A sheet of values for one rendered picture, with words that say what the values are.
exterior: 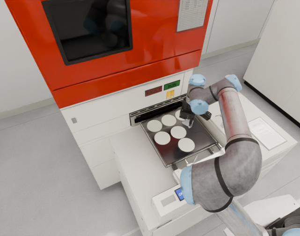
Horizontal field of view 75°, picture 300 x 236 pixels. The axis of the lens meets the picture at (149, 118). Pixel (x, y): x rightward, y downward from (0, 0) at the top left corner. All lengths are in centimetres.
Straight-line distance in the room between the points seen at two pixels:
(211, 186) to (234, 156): 10
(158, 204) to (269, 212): 59
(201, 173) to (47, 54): 69
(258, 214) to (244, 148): 70
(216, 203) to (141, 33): 71
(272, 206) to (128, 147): 87
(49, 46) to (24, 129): 209
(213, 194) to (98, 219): 152
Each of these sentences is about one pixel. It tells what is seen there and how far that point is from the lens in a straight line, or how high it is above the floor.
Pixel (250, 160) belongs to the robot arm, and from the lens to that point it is 58.
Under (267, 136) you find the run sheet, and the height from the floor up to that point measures 97.
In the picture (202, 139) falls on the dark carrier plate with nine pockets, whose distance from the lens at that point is 127.
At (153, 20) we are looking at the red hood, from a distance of 93.
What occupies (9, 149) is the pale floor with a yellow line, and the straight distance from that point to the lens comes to 274.
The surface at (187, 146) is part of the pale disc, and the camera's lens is 122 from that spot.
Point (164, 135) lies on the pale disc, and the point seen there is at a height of 90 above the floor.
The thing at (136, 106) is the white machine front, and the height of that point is 101.
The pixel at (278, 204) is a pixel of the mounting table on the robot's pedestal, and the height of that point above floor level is 82.
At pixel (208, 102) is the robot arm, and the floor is 132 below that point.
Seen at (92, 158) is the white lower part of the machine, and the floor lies 63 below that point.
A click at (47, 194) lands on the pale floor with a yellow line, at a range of 225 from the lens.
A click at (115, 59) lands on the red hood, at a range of 93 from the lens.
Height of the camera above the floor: 191
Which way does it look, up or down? 49 degrees down
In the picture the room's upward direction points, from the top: straight up
